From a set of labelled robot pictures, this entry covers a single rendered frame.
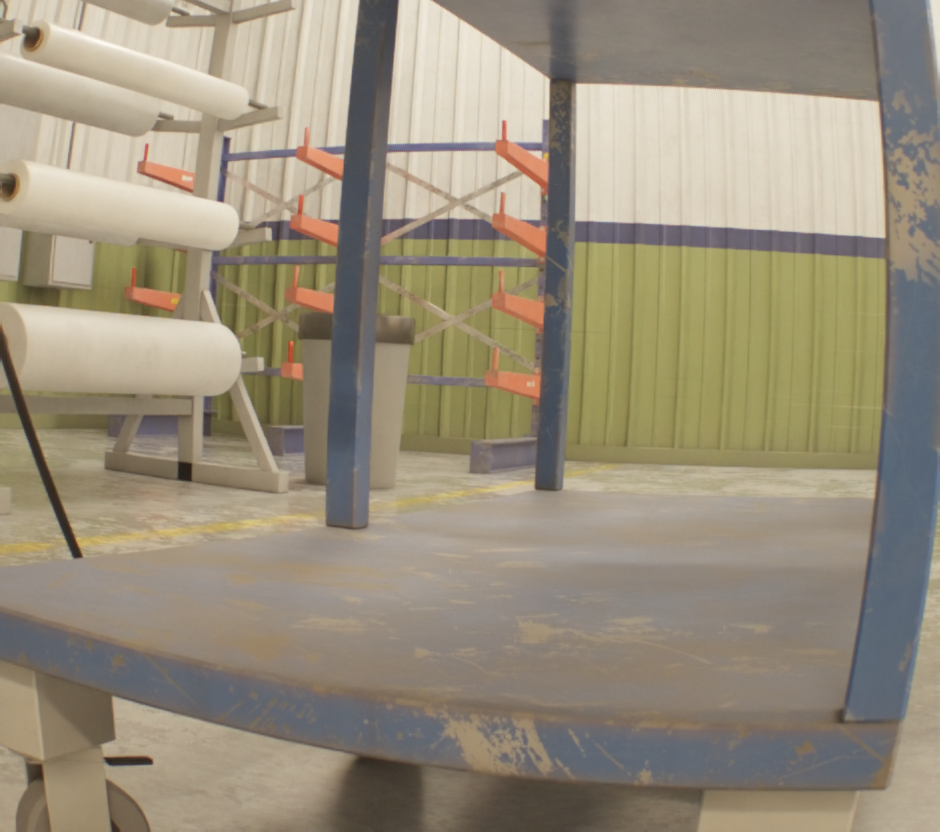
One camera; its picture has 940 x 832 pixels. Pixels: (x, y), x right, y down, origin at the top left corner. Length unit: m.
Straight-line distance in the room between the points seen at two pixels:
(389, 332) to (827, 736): 5.22
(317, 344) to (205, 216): 1.10
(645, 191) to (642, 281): 0.57
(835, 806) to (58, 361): 3.64
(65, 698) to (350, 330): 0.78
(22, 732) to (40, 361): 3.17
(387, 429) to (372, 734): 5.16
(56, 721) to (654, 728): 0.47
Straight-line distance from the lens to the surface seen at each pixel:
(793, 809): 0.75
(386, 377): 5.87
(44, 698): 0.97
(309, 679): 0.79
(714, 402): 8.52
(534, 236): 7.77
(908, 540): 0.68
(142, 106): 5.46
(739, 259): 8.53
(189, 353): 4.87
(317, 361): 5.88
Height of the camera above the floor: 0.48
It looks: 1 degrees up
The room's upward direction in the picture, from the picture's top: 3 degrees clockwise
